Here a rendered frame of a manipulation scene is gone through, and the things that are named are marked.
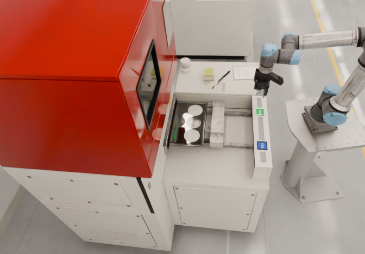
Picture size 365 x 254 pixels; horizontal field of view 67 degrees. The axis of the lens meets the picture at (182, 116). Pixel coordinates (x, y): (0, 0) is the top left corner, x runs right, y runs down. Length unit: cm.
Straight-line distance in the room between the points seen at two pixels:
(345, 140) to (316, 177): 83
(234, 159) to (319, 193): 113
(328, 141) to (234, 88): 68
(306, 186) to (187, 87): 139
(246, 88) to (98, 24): 120
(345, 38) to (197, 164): 105
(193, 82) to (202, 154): 54
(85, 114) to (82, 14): 39
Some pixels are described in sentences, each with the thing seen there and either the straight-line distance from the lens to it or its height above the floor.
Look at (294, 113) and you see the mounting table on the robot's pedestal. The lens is 207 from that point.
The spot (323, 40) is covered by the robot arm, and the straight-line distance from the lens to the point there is 162.
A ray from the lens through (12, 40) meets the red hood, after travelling 115.
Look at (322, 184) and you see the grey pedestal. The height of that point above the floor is 1.
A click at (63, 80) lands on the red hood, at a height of 180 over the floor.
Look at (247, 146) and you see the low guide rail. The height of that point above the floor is 85.
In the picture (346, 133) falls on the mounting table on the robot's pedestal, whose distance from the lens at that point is 207.
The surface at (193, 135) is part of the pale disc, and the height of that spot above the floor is 90.
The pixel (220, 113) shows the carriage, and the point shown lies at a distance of 191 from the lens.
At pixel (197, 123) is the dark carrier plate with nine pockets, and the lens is 183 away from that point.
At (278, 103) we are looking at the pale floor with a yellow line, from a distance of 326.
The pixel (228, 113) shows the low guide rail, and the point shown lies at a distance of 196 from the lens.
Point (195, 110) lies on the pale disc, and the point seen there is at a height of 90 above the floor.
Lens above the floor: 232
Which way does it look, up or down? 49 degrees down
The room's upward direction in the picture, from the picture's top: 7 degrees counter-clockwise
